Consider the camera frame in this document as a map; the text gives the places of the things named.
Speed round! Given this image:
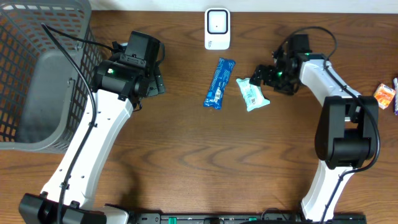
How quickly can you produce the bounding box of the grey plastic mesh basket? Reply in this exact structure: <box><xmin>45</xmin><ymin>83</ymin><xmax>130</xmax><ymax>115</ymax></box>
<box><xmin>1</xmin><ymin>0</ymin><xmax>102</xmax><ymax>154</ymax></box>

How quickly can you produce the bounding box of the pink purple floral packet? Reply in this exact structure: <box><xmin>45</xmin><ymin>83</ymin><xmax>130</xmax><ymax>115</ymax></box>
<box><xmin>393</xmin><ymin>78</ymin><xmax>398</xmax><ymax>116</ymax></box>

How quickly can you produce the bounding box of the blue Oreo cookie pack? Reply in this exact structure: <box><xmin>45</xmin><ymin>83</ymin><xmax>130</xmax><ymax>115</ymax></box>
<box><xmin>203</xmin><ymin>57</ymin><xmax>236</xmax><ymax>110</ymax></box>

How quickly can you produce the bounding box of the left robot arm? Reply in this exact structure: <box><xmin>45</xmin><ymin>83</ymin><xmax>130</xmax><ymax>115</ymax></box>
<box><xmin>19</xmin><ymin>31</ymin><xmax>165</xmax><ymax>223</ymax></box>

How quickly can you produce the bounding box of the teal wet wipes pack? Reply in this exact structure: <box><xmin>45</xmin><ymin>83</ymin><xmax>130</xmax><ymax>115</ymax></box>
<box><xmin>236</xmin><ymin>78</ymin><xmax>271</xmax><ymax>112</ymax></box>

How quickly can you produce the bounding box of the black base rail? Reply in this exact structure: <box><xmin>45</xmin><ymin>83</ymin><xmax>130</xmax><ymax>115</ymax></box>
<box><xmin>105</xmin><ymin>205</ymin><xmax>368</xmax><ymax>224</ymax></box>

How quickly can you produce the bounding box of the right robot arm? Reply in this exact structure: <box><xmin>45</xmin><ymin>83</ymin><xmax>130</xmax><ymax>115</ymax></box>
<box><xmin>249</xmin><ymin>32</ymin><xmax>381</xmax><ymax>223</ymax></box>

